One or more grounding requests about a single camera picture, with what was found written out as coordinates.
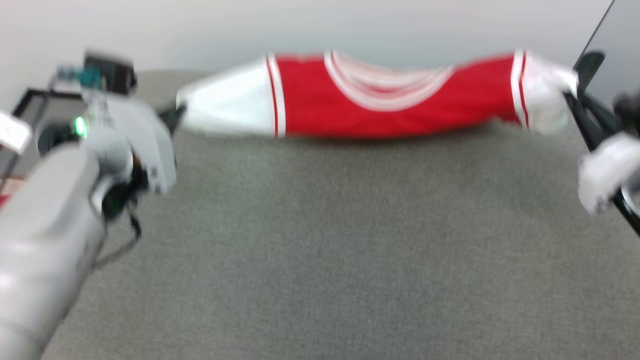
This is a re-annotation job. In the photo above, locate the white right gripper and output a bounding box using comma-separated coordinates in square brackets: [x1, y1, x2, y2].
[562, 90, 640, 217]

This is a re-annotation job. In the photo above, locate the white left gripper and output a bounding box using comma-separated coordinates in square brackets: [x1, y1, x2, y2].
[82, 96, 188, 195]

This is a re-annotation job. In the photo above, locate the red and white jersey garment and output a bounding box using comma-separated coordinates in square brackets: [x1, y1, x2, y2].
[176, 48, 581, 140]

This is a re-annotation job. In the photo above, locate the grey partition post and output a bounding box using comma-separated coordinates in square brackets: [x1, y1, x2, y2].
[572, 0, 617, 96]

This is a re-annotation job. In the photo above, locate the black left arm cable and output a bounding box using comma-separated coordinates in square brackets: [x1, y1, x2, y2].
[94, 210, 144, 269]

